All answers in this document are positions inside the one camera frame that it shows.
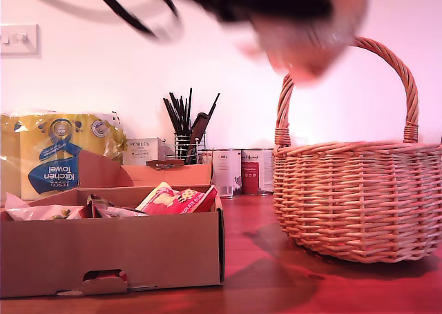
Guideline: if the red Maltesers bunnies bag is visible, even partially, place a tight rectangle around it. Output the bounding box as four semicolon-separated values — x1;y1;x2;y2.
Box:
135;181;218;215

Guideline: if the white egg bag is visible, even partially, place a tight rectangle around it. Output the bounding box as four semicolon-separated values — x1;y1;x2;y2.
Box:
236;3;369;89

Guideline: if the brown cardboard box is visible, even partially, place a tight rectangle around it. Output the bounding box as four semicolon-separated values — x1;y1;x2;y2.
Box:
0;150;225;300

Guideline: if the white Porlex box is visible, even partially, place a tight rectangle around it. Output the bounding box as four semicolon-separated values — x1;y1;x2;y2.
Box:
122;137;166;166

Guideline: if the woven wicker basket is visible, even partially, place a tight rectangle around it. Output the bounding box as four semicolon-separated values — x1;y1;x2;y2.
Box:
272;36;442;264

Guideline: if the white label tin can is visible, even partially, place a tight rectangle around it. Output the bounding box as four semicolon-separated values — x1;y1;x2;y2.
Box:
211;149;242;198

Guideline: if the thin black stick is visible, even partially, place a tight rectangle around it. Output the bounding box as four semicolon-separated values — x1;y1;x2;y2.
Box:
168;92;186;135
187;87;193;135
205;92;221;121
162;97;180;135

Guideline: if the red label tin can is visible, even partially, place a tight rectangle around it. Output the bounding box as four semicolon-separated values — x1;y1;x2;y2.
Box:
240;149;276;196

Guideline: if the yellow kitchen towel pack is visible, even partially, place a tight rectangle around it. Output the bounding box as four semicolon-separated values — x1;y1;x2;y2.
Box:
0;108;128;201

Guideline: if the wire utensil holder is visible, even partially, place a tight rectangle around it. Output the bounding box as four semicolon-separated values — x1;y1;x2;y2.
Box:
162;130;207;165

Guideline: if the black cable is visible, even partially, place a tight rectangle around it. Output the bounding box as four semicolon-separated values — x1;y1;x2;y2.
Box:
88;0;160;39
151;0;180;20

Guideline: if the white light switch plate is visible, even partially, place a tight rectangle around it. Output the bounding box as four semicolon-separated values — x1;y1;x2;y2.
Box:
0;23;39;56

